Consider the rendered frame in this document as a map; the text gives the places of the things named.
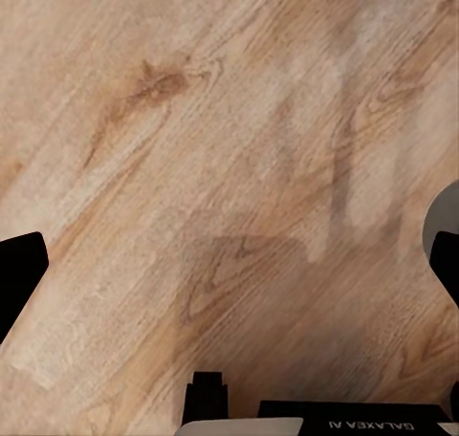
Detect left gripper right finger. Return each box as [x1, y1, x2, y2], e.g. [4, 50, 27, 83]
[428, 230, 459, 307]

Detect trash can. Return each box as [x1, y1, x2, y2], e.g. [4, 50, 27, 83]
[423, 179, 459, 258]

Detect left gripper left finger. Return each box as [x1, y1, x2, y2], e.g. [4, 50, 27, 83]
[0, 231, 50, 345]

